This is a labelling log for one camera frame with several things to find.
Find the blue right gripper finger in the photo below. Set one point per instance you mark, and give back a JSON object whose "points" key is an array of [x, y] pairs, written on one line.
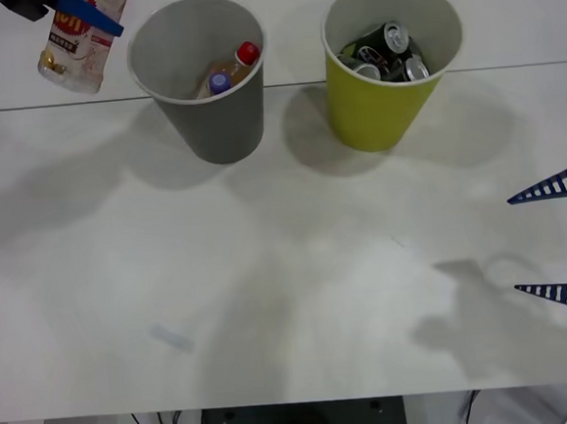
{"points": [[565, 294], [556, 184]]}

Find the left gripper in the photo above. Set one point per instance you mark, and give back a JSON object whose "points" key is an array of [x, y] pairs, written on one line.
{"points": [[26, 5]]}

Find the purple-capped plastic bottle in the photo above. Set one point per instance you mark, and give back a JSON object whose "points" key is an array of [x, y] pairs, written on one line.
{"points": [[219, 82]]}

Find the red-capped plastic bottle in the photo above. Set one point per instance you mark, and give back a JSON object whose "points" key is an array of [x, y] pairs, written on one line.
{"points": [[240, 63]]}

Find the grey waste bin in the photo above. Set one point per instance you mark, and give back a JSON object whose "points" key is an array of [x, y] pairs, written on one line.
{"points": [[217, 124]]}

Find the black drink can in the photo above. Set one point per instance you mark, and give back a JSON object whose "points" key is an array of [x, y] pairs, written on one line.
{"points": [[417, 68], [367, 71]]}

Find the yellow-green waste bin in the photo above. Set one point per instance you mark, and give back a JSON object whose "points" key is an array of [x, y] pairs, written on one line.
{"points": [[379, 111]]}

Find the black can, green print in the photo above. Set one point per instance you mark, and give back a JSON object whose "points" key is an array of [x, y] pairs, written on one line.
{"points": [[390, 34]]}

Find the black can, red print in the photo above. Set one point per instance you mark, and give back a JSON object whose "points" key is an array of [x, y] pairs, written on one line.
{"points": [[373, 53]]}

